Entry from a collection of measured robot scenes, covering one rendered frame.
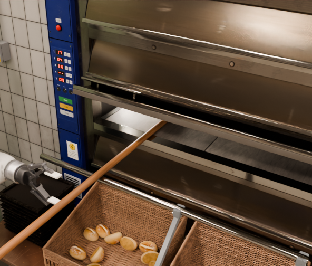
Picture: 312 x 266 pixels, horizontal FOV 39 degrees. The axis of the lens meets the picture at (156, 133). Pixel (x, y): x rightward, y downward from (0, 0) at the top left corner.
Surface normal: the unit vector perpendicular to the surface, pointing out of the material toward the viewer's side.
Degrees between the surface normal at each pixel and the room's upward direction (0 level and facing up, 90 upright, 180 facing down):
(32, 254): 0
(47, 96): 90
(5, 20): 90
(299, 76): 90
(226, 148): 0
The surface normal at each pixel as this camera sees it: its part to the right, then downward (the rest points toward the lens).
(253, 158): 0.02, -0.87
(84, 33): -0.52, 0.41
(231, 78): -0.47, 0.09
